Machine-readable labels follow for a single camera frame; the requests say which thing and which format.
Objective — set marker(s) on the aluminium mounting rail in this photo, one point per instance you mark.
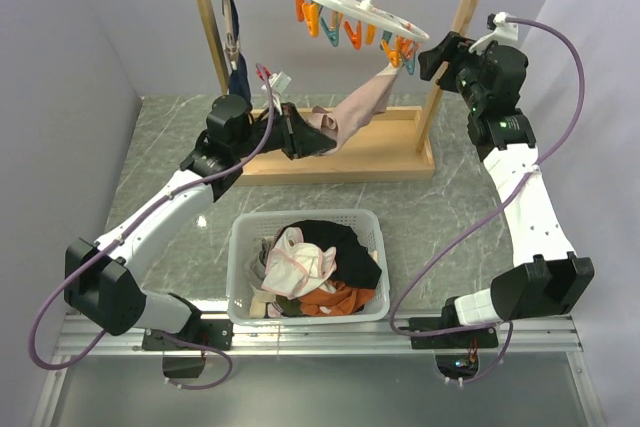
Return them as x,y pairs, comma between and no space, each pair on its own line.
552,335

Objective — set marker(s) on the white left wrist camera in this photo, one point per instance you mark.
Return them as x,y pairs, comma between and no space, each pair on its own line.
278,83

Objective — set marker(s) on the white plastic laundry basket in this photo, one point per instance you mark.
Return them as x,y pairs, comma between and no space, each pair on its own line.
248,306

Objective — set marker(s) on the grey garment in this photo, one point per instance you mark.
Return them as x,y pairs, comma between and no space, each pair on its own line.
255,267

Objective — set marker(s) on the orange brown garment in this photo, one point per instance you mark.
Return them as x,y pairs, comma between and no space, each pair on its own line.
339,300

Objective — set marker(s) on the wooden clothes rack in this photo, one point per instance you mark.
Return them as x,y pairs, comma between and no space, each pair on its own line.
394,146

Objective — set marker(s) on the white clip hanger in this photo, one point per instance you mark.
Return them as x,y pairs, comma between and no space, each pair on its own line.
362,23

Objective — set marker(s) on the pink beige underwear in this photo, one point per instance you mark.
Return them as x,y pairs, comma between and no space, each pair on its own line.
357,110

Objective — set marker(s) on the navy blue underwear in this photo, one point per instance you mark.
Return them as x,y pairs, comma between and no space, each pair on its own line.
239,80

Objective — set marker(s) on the white underwear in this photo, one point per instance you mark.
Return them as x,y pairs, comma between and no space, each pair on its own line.
294,268

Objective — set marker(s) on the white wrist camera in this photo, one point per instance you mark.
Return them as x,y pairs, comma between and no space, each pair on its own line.
278,83
502,31

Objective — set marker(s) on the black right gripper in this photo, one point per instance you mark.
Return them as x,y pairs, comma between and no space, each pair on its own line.
453,49

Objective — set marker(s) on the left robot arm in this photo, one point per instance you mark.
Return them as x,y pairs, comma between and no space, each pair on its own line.
103,276

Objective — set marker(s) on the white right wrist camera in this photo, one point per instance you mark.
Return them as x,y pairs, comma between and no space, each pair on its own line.
502,31

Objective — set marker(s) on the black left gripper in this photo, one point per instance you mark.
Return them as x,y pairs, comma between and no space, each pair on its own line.
306,140

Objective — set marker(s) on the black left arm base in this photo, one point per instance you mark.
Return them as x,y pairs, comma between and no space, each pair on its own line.
185,339

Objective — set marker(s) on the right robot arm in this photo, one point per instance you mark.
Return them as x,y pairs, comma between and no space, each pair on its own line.
548,277

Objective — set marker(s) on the black underwear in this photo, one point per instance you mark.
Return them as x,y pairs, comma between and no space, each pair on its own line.
354,265

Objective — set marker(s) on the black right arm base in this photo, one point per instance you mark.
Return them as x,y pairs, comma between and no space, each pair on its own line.
457,354

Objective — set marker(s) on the wooden clip hanger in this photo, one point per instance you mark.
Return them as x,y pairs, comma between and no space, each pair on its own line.
231,41

